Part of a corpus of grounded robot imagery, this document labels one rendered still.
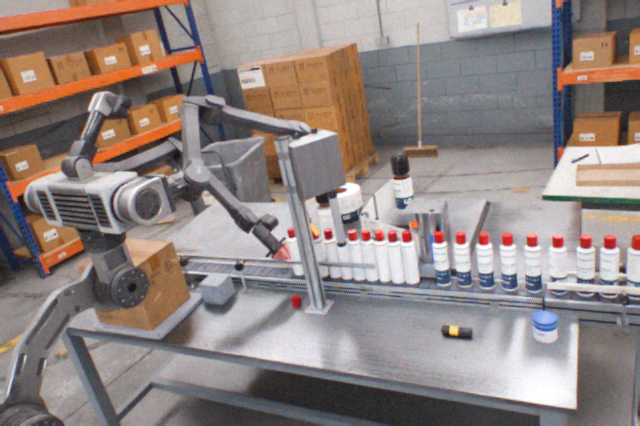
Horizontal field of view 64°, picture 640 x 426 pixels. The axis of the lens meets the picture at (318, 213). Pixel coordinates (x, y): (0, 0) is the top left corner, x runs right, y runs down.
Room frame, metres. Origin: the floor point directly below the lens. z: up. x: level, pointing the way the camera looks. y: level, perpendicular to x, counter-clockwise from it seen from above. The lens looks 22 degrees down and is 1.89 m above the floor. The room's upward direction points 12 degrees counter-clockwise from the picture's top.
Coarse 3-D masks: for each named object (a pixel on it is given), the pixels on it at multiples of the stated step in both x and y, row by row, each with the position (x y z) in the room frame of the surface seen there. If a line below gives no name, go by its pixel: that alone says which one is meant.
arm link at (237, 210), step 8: (208, 184) 2.06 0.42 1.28; (216, 184) 2.07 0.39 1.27; (216, 192) 2.04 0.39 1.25; (224, 192) 2.04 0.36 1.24; (224, 200) 2.02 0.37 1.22; (232, 200) 2.02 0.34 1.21; (224, 208) 2.02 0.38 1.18; (232, 208) 1.99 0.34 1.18; (240, 208) 1.99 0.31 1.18; (248, 208) 2.01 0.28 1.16; (232, 216) 2.00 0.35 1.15; (240, 216) 2.01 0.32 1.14; (240, 224) 1.97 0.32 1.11; (248, 224) 1.96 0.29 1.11
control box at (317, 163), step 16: (304, 144) 1.65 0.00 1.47; (320, 144) 1.67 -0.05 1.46; (336, 144) 1.70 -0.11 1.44; (304, 160) 1.64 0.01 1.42; (320, 160) 1.67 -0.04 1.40; (336, 160) 1.69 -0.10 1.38; (304, 176) 1.64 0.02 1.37; (320, 176) 1.66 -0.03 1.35; (336, 176) 1.69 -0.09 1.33; (304, 192) 1.63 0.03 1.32; (320, 192) 1.66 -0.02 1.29
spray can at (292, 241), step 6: (288, 228) 1.90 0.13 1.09; (288, 234) 1.88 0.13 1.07; (294, 234) 1.88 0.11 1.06; (288, 240) 1.88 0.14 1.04; (294, 240) 1.87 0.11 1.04; (288, 246) 1.89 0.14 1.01; (294, 246) 1.87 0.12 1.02; (294, 252) 1.87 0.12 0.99; (294, 258) 1.87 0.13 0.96; (300, 258) 1.87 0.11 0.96; (294, 270) 1.88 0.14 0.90; (300, 270) 1.87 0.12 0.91
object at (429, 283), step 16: (224, 272) 2.04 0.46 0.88; (256, 272) 1.98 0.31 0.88; (272, 272) 1.95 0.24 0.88; (288, 272) 1.92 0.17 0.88; (416, 288) 1.61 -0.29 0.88; (432, 288) 1.58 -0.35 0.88; (448, 288) 1.56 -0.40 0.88; (480, 288) 1.52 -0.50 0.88; (496, 288) 1.51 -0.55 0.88; (544, 288) 1.44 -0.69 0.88
